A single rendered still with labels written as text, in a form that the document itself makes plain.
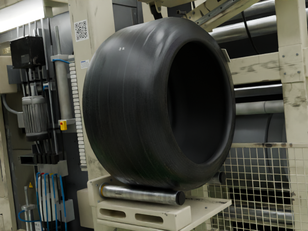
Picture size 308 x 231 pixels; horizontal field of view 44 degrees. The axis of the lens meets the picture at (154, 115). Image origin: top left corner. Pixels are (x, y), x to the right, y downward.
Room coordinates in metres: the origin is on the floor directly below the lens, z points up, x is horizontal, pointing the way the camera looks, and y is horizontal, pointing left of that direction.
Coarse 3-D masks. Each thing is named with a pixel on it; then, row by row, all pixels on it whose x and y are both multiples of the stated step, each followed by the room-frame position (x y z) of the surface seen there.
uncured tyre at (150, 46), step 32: (128, 32) 1.26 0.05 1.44; (160, 32) 1.19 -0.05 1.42; (192, 32) 1.28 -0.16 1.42; (96, 64) 1.23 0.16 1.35; (128, 64) 1.13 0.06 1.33; (160, 64) 1.13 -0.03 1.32; (192, 64) 1.58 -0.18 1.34; (224, 64) 1.43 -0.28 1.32; (96, 96) 1.18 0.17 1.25; (128, 96) 1.10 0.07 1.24; (160, 96) 1.11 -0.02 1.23; (192, 96) 1.64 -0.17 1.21; (224, 96) 1.54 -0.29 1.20; (96, 128) 1.19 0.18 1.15; (128, 128) 1.11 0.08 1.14; (160, 128) 1.11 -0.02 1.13; (192, 128) 1.62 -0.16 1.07; (224, 128) 1.44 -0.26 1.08; (128, 160) 1.16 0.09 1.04; (160, 160) 1.13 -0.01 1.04; (192, 160) 1.52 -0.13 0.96; (224, 160) 1.39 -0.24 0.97
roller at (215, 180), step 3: (219, 171) 1.43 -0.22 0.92; (216, 174) 1.42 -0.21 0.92; (219, 174) 1.41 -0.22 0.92; (222, 174) 1.41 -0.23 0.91; (213, 177) 1.42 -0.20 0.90; (216, 177) 1.41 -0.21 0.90; (219, 177) 1.41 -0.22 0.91; (222, 177) 1.41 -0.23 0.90; (225, 177) 1.43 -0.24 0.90; (210, 180) 1.43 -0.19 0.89; (213, 180) 1.42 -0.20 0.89; (216, 180) 1.41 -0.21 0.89; (219, 180) 1.41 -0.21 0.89; (222, 180) 1.41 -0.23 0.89; (225, 180) 1.43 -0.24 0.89; (219, 183) 1.42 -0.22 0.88; (222, 183) 1.41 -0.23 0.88
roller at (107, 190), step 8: (104, 192) 1.38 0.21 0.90; (112, 192) 1.36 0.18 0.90; (120, 192) 1.33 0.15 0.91; (128, 192) 1.31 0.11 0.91; (136, 192) 1.29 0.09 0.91; (144, 192) 1.27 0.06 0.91; (152, 192) 1.25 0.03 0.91; (160, 192) 1.23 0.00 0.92; (168, 192) 1.21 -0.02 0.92; (176, 192) 1.20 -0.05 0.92; (144, 200) 1.27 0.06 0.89; (152, 200) 1.25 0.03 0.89; (160, 200) 1.22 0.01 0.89; (168, 200) 1.20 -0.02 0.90; (176, 200) 1.18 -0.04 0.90; (184, 200) 1.21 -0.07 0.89
